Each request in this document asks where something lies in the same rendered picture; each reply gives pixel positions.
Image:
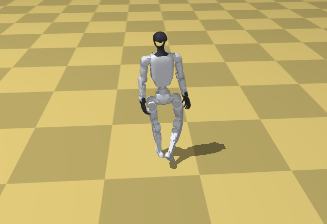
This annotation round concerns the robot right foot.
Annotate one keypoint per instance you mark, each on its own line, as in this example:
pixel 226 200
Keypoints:
pixel 169 156

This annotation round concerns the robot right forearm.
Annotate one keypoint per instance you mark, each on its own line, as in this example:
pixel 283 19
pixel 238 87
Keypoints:
pixel 182 85

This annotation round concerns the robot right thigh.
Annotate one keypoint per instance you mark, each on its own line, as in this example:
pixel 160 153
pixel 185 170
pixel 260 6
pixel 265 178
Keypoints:
pixel 177 108

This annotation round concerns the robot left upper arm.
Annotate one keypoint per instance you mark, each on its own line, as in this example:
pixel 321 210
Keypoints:
pixel 145 60

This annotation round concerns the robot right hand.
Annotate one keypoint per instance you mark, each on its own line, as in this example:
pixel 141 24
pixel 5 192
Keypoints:
pixel 187 101

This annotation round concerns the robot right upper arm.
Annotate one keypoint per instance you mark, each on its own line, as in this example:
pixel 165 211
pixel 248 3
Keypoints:
pixel 178 65

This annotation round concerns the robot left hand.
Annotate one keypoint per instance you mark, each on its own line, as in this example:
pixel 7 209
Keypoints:
pixel 143 106

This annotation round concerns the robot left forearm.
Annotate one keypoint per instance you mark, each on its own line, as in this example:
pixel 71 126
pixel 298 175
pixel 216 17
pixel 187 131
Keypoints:
pixel 142 89

